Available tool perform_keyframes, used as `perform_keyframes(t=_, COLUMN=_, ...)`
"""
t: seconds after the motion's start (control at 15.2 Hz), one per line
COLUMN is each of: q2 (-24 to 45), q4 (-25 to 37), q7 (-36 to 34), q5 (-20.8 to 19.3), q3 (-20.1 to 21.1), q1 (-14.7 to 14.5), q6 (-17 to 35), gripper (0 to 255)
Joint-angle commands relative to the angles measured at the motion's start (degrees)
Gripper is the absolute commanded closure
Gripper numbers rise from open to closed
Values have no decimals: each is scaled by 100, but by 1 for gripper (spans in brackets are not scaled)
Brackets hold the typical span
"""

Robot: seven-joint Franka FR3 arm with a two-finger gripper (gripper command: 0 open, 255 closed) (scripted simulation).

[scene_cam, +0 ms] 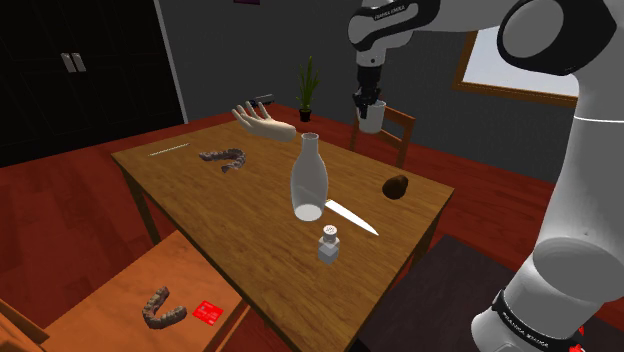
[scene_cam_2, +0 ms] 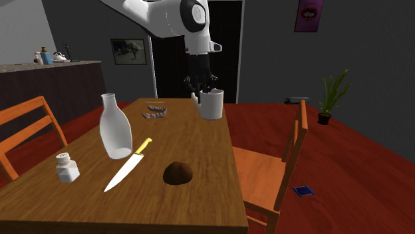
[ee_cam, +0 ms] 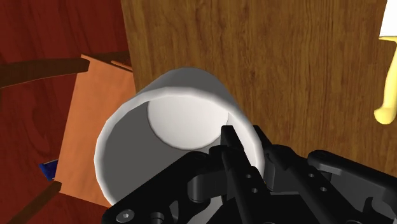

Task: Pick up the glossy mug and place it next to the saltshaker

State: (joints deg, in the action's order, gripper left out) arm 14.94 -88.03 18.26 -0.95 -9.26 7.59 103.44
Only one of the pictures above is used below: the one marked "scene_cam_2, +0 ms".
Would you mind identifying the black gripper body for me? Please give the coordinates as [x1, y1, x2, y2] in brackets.
[188, 53, 213, 80]

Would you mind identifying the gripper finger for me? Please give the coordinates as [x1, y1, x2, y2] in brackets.
[202, 74, 219, 94]
[183, 76, 200, 94]

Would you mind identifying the dark doorway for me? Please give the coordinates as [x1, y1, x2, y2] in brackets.
[148, 0, 245, 104]

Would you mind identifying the white cup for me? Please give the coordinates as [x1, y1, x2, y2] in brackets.
[200, 88, 225, 121]

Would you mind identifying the wooden dining table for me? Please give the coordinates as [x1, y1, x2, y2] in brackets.
[0, 98, 249, 234]

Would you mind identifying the grey toy truck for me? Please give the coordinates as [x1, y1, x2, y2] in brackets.
[283, 96, 311, 106]

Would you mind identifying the white glass bottle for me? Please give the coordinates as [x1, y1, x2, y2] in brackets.
[98, 93, 134, 160]

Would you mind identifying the brown round lump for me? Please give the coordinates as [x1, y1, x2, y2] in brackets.
[162, 161, 194, 186]

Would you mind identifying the orange wooden chair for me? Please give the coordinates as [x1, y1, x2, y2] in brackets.
[0, 95, 69, 183]
[231, 98, 309, 234]

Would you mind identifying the green potted plant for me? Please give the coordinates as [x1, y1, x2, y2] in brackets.
[317, 68, 353, 126]

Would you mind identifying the dark counter with items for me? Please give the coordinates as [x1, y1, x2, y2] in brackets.
[0, 42, 107, 140]

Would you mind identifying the blue flat square object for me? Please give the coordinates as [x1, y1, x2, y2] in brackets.
[292, 184, 316, 197]

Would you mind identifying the white salt shaker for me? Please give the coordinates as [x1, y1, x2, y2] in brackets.
[55, 152, 81, 183]

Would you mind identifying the dark framed wall picture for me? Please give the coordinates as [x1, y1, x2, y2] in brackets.
[110, 38, 148, 66]

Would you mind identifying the yellow handled kitchen knife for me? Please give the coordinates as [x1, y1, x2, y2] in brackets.
[103, 137, 153, 193]

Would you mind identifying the purple wall poster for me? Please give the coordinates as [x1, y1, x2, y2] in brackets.
[293, 0, 325, 33]

